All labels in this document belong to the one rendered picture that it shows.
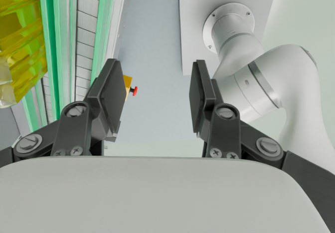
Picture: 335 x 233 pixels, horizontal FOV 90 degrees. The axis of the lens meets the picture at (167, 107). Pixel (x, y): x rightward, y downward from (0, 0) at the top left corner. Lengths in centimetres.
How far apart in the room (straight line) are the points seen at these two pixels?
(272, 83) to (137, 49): 59
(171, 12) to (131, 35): 19
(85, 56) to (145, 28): 33
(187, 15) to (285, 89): 46
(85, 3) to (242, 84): 38
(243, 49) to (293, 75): 17
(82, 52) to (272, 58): 45
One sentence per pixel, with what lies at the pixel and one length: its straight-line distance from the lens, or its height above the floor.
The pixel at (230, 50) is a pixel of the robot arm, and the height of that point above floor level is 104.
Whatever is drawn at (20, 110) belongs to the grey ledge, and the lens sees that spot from 80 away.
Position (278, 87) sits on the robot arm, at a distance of 38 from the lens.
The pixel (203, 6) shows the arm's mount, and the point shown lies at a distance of 71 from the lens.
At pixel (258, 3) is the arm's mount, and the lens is 75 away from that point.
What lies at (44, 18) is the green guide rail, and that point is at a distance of 42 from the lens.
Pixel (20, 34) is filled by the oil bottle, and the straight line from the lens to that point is 38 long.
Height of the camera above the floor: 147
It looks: 45 degrees down
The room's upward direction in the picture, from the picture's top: 179 degrees counter-clockwise
